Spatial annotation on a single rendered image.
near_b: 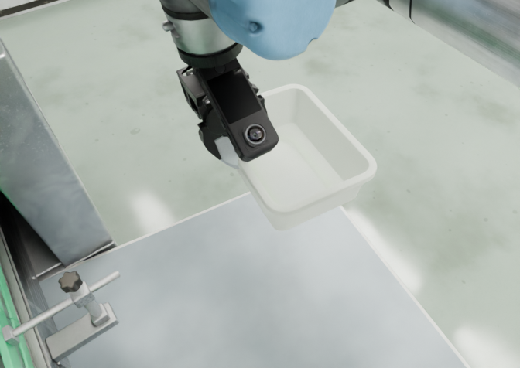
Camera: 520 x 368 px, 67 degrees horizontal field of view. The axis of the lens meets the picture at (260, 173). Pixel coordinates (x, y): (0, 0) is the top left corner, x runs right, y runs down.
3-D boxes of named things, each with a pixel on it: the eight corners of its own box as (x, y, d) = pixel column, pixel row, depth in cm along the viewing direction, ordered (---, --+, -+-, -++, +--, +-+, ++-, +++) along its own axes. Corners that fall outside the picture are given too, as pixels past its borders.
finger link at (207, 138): (235, 141, 55) (226, 95, 48) (241, 150, 54) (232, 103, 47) (204, 156, 53) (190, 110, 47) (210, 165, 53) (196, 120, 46)
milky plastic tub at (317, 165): (296, 117, 73) (300, 79, 67) (371, 206, 61) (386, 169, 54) (210, 148, 68) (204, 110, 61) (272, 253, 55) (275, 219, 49)
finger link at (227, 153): (226, 146, 61) (215, 101, 53) (244, 172, 57) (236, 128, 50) (207, 155, 60) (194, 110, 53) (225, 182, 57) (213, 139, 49)
